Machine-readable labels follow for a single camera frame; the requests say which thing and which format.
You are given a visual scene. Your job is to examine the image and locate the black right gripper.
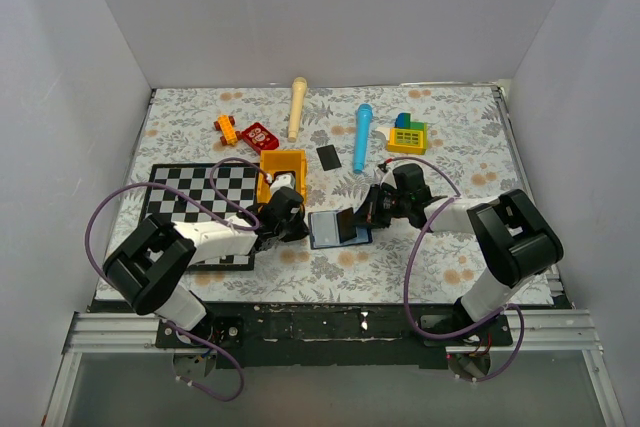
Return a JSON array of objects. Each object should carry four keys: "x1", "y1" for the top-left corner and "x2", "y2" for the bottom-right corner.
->
[{"x1": 347, "y1": 183, "x2": 410, "y2": 228}]

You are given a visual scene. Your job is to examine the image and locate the blue leather card holder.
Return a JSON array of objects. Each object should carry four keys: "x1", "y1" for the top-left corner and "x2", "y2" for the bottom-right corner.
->
[{"x1": 308, "y1": 208, "x2": 373, "y2": 250}]

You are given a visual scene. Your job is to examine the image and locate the black credit card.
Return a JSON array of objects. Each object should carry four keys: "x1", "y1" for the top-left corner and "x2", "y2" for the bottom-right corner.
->
[{"x1": 316, "y1": 145, "x2": 342, "y2": 171}]

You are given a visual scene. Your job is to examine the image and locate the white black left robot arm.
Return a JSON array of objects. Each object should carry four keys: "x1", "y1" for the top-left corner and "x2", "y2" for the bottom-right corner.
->
[{"x1": 102, "y1": 187, "x2": 308, "y2": 347}]

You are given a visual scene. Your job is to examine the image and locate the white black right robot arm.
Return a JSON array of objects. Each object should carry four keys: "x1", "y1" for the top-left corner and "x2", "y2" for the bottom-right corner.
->
[{"x1": 353, "y1": 156, "x2": 564, "y2": 345}]

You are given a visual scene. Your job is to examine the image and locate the yellow plastic bin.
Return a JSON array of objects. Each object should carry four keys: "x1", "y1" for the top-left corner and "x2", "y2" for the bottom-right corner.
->
[{"x1": 256, "y1": 150, "x2": 307, "y2": 203}]

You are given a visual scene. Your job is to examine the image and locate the red owl toy block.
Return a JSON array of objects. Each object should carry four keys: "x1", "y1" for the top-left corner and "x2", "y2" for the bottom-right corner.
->
[{"x1": 241, "y1": 122, "x2": 280, "y2": 155}]

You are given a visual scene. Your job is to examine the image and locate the yellow green toy brick house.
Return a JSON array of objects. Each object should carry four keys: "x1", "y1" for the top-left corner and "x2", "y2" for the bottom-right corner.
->
[{"x1": 374, "y1": 112, "x2": 428, "y2": 155}]

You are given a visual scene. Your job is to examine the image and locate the black silver chessboard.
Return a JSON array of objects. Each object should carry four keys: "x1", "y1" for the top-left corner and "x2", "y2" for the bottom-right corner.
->
[{"x1": 139, "y1": 162, "x2": 260, "y2": 273}]

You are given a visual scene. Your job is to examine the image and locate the blue toy microphone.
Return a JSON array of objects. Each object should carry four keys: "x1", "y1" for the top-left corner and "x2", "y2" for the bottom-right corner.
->
[{"x1": 353, "y1": 104, "x2": 373, "y2": 174}]

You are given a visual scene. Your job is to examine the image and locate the yellow toy brick car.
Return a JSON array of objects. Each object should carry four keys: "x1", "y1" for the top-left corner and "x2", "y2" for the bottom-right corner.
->
[{"x1": 214, "y1": 115, "x2": 241, "y2": 146}]

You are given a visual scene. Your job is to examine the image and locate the cream toy microphone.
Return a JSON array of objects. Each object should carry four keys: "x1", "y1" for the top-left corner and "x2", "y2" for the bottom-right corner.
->
[{"x1": 287, "y1": 77, "x2": 307, "y2": 142}]

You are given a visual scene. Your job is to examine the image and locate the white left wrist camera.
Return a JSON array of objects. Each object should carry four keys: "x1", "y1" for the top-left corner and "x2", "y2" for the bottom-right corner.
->
[{"x1": 270, "y1": 172, "x2": 296, "y2": 190}]

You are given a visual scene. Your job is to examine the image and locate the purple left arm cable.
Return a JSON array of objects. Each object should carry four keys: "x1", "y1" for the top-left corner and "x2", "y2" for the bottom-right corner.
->
[{"x1": 83, "y1": 156, "x2": 276, "y2": 402}]

